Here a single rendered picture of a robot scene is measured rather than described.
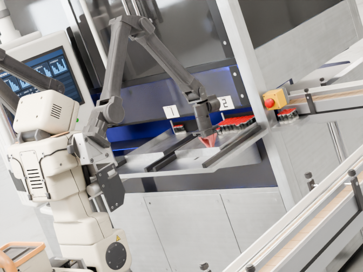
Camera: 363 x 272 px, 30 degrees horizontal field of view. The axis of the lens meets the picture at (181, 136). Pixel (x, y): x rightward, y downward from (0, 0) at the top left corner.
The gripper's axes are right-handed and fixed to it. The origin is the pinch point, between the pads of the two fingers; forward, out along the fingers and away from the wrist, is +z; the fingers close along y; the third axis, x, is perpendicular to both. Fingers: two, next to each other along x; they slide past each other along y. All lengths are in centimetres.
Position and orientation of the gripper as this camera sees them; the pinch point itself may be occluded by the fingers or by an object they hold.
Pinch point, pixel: (211, 149)
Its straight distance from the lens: 279.8
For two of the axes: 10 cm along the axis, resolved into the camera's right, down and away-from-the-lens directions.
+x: -7.1, 0.9, 7.0
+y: 6.6, -2.9, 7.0
